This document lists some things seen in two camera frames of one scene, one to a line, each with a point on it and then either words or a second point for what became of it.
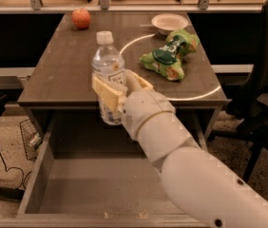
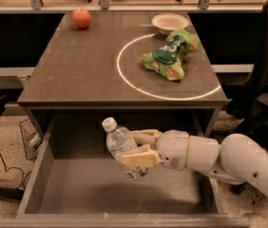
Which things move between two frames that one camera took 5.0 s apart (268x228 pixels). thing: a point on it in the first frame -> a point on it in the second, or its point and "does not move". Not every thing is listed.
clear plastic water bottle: [108, 65] -> [119, 142]
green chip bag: [167, 58] does not move
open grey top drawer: [90, 171] does not move
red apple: [81, 18] does not move
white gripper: [147, 107] -> [173, 149]
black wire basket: [32, 139] does not move
